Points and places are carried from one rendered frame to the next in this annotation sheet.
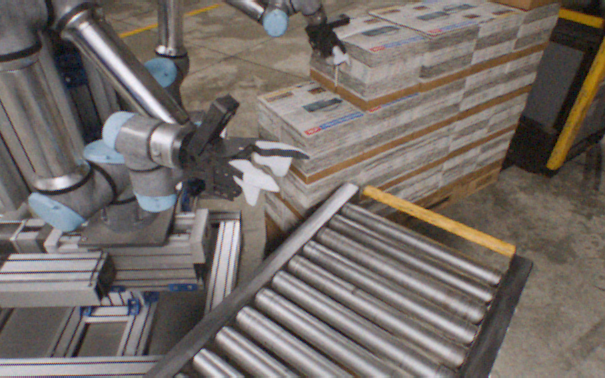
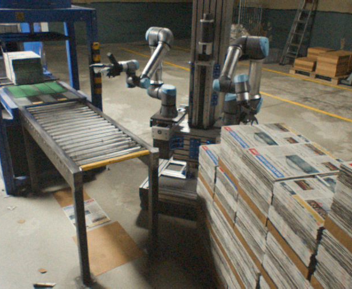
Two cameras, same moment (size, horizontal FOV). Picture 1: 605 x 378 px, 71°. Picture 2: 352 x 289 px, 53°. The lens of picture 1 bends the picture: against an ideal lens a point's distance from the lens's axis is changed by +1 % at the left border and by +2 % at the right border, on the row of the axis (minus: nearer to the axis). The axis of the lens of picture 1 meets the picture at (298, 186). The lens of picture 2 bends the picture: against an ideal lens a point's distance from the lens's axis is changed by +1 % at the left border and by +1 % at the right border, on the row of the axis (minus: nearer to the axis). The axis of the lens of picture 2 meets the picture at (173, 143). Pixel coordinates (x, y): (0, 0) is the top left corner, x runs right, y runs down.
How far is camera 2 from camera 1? 266 cm
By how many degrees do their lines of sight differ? 89
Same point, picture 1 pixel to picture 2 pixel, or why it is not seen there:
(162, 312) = (180, 180)
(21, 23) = (151, 39)
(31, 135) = not seen: hidden behind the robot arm
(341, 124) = (207, 155)
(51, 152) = not seen: hidden behind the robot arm
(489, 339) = (60, 152)
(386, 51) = (225, 132)
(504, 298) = (67, 160)
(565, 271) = not seen: outside the picture
